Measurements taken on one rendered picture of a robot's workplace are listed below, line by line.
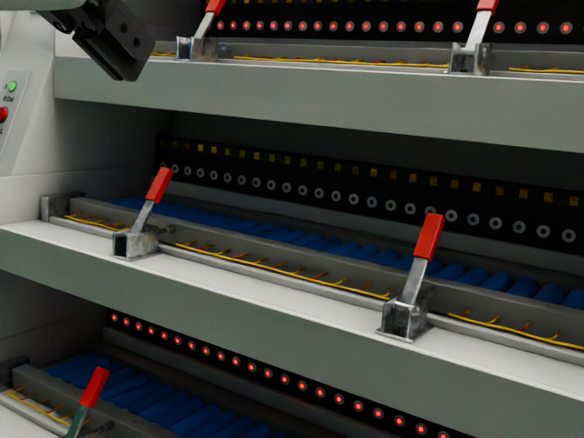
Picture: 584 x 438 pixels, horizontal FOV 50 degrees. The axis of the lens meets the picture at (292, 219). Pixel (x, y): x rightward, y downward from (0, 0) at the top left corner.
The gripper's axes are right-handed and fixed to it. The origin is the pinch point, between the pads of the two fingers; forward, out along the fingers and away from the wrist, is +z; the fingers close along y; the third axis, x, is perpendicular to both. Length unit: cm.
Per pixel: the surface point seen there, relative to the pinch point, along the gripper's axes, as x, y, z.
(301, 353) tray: -11.0, 7.7, 20.7
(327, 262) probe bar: -2.7, 5.1, 24.2
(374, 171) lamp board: 9.4, 3.1, 30.2
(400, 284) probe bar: -3.0, 11.8, 24.4
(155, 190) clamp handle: -1.2, -12.1, 19.7
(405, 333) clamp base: -7.7, 15.2, 19.4
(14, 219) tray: -7.1, -30.0, 20.7
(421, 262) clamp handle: -2.5, 14.5, 19.9
